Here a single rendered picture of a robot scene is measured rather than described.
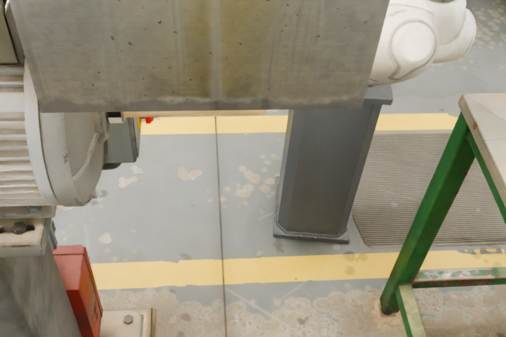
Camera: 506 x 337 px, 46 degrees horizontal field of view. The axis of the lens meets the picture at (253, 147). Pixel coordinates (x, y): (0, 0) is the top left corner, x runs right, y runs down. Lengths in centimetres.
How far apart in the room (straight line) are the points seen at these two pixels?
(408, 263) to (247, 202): 72
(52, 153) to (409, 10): 59
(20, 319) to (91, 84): 58
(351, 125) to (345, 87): 118
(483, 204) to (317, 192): 76
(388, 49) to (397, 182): 149
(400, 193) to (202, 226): 78
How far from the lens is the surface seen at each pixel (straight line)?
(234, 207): 222
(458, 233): 233
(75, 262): 139
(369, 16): 51
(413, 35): 94
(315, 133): 175
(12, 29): 63
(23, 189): 72
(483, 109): 136
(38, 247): 82
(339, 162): 185
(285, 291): 204
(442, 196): 154
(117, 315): 168
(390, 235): 223
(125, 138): 109
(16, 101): 66
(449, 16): 155
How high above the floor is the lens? 177
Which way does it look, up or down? 47 degrees down
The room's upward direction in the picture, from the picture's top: 5 degrees clockwise
